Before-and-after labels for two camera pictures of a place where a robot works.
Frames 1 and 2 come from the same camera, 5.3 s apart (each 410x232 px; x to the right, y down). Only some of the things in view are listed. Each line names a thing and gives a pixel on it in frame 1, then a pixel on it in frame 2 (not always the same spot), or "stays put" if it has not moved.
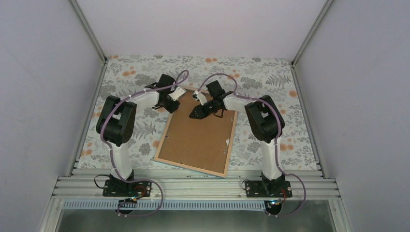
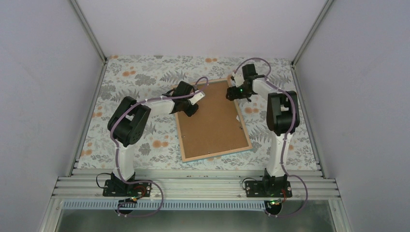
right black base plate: [268, 189] stays put
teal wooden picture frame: [203, 144] to [220, 153]
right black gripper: [201, 113] to [233, 94]
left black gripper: [171, 109] to [189, 112]
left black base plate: [118, 188] stays put
